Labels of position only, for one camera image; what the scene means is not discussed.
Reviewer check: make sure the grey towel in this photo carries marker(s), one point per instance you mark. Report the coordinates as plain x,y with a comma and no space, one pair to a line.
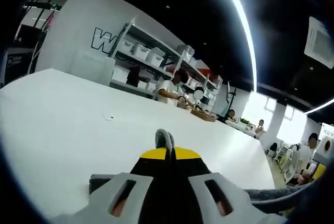
276,198

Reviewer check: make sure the digital clock screen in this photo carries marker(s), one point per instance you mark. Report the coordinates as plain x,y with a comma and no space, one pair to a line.
328,130

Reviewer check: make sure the ceiling light strip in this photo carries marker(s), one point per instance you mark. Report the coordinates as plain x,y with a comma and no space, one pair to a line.
248,32
321,107

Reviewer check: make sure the wooden tray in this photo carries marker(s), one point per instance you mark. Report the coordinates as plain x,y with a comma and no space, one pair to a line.
203,115

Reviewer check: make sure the dark tripod stand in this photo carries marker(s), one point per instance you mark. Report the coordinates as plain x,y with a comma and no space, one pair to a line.
230,96

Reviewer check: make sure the black backpack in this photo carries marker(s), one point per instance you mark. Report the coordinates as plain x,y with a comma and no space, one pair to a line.
133,75

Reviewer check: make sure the white cardboard box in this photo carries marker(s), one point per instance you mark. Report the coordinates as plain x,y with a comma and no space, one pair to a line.
120,73

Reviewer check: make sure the row of white storage bins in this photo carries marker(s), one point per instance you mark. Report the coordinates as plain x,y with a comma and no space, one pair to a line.
154,57

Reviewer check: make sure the ceiling air vent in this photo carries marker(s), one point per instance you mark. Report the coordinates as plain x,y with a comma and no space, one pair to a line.
317,41

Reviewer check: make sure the white metal shelving rack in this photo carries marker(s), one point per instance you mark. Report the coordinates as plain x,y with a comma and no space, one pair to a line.
146,33

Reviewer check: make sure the black labelled case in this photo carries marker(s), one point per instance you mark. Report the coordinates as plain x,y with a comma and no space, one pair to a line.
18,67

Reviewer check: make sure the white lettered partition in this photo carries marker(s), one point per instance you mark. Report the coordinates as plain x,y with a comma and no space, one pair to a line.
78,12

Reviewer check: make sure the green exit sign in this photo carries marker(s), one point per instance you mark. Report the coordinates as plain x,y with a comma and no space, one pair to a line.
54,5

